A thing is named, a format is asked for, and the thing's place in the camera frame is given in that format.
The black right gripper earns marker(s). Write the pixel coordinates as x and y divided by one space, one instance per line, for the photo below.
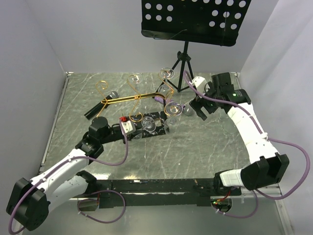
196 104

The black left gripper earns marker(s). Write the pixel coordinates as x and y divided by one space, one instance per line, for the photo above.
127 135

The gold wine glass rack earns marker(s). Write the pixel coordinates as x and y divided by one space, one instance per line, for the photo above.
102 85

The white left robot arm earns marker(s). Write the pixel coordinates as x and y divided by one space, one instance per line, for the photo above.
32 200

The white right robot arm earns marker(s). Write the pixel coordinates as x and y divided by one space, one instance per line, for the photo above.
267 166

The black marble rack base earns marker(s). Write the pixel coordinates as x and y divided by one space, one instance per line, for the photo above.
159 118

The purple glitter microphone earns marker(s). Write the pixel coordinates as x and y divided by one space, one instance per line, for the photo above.
172 108

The black microphone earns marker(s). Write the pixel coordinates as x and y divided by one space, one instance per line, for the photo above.
97 108

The black music stand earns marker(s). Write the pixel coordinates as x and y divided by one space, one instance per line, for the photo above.
212 22

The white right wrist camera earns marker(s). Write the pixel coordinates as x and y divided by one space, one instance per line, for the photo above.
199 83

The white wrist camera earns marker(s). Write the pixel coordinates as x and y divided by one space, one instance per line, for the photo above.
127 126
199 83

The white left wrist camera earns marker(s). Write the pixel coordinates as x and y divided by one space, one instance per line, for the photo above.
127 126

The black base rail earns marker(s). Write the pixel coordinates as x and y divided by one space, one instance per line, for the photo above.
159 192

